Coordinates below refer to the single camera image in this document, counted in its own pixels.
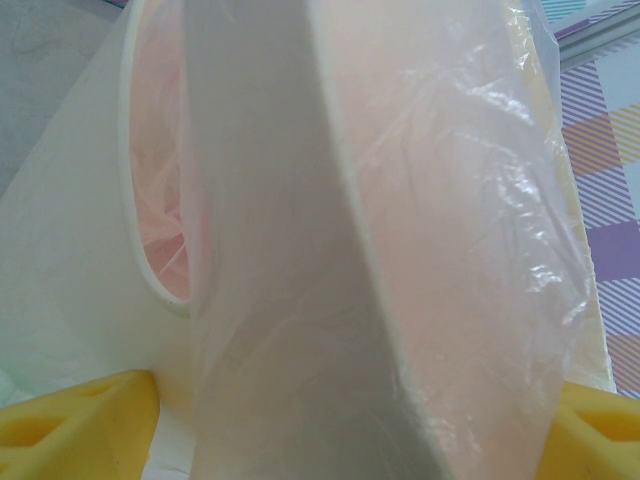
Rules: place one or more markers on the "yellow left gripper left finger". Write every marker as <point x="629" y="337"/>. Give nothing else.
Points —
<point x="75" y="430"/>

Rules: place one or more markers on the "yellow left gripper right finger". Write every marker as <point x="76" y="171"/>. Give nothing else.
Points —
<point x="600" y="440"/>

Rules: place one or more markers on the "cream plastic waste bin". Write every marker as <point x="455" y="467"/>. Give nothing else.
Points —
<point x="275" y="200"/>

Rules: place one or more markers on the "translucent plastic bin liner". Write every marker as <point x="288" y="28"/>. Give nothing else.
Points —
<point x="500" y="200"/>

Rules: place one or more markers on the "aluminium corner frame post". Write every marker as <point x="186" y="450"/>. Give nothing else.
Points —
<point x="600" y="36"/>

